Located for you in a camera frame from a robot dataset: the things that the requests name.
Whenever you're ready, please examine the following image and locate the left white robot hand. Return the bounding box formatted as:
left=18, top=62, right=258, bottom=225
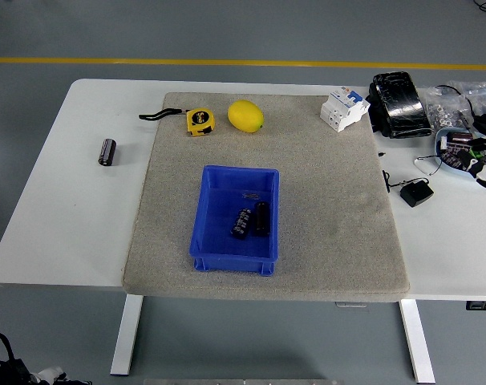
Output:
left=28, top=365, right=92, bottom=385

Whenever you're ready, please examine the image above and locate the black battery with white print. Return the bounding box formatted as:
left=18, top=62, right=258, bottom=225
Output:
left=229, top=207, right=255, bottom=241
left=443, top=146, right=468, bottom=168
left=447, top=132, right=474, bottom=146

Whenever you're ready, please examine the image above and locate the blue plastic box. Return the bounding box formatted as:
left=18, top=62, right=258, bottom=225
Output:
left=188, top=163, right=280, bottom=278

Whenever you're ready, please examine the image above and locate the dark brown striped battery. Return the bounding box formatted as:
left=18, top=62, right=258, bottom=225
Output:
left=97, top=138, right=118, bottom=167

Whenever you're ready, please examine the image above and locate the light blue bowl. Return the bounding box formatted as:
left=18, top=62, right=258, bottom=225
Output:
left=434, top=127, right=486, bottom=177

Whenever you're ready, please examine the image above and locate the black square power adapter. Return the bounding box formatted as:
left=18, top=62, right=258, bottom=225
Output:
left=399, top=180, right=435, bottom=208

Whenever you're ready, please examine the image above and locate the clear bag of metal nuts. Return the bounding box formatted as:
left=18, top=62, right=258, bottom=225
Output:
left=421, top=86, right=475, bottom=133

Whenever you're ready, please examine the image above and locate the white table leg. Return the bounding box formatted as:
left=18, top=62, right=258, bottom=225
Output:
left=398, top=298, right=436, bottom=384
left=109, top=294, right=144, bottom=377

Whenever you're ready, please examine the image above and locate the clear plastic bag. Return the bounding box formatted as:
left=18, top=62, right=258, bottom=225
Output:
left=445, top=79, right=486, bottom=107

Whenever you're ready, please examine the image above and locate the black plastic-wrapped device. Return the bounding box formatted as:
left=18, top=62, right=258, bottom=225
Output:
left=365, top=71, right=435, bottom=140

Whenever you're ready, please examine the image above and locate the white circuit breaker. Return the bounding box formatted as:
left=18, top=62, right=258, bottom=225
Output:
left=319, top=88, right=371, bottom=133

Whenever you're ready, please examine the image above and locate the grey-brown mat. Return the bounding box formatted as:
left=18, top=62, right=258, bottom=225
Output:
left=120, top=91, right=411, bottom=304

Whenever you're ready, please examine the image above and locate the yellow lemon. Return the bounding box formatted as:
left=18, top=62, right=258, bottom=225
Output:
left=226, top=99, right=265, bottom=133

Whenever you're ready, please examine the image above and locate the thin black cable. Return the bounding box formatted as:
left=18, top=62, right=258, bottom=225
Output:
left=382, top=154, right=448, bottom=189

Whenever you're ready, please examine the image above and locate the yellow tape measure with strap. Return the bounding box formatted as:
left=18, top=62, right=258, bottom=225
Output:
left=138, top=107, right=216, bottom=138

